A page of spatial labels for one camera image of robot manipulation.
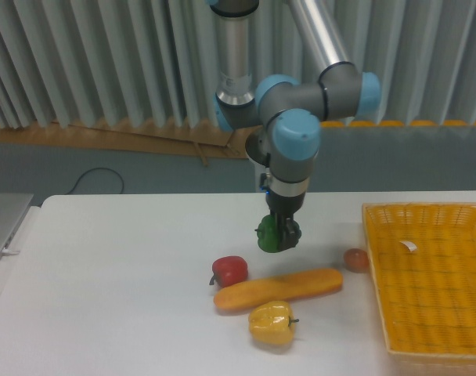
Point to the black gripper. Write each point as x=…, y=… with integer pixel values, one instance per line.
x=282, y=209

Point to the green bell pepper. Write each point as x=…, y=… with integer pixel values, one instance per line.
x=267, y=234

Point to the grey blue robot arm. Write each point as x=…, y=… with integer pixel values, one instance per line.
x=285, y=115

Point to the red bell pepper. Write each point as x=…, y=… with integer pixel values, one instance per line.
x=228, y=271

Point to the yellow bell pepper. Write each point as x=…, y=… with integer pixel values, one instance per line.
x=273, y=323

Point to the yellow wicker basket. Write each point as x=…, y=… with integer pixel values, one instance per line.
x=426, y=298

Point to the orange bread loaf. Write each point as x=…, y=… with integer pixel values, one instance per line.
x=287, y=287

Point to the brown egg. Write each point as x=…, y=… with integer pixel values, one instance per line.
x=356, y=260

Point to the white paper tag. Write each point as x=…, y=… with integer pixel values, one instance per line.
x=409, y=245

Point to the brown cardboard sheet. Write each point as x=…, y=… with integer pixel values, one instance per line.
x=204, y=141

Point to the grey pleated curtain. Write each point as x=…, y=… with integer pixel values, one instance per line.
x=90, y=61

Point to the silver laptop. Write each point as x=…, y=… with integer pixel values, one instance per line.
x=13, y=209

